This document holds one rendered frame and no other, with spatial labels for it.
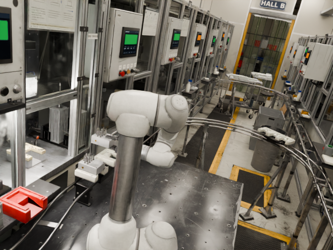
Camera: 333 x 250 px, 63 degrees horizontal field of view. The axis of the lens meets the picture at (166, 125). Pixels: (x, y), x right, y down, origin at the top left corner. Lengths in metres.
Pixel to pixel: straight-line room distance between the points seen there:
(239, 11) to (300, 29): 1.88
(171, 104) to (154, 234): 0.56
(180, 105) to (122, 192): 0.42
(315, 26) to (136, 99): 8.64
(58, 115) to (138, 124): 0.88
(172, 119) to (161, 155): 0.54
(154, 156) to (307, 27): 8.25
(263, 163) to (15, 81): 3.54
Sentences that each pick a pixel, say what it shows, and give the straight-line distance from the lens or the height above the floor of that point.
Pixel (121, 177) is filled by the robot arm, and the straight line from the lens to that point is 1.13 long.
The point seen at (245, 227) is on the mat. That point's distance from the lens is 3.03.
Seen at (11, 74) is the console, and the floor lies 1.48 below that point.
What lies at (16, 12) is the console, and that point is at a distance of 1.24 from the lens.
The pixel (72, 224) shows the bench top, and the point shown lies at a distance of 1.65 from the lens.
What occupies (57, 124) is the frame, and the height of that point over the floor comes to 1.06.
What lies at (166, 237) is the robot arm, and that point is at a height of 0.95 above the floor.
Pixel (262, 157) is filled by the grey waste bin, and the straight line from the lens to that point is 4.16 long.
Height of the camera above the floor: 1.78
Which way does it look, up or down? 20 degrees down
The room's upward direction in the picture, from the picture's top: 11 degrees clockwise
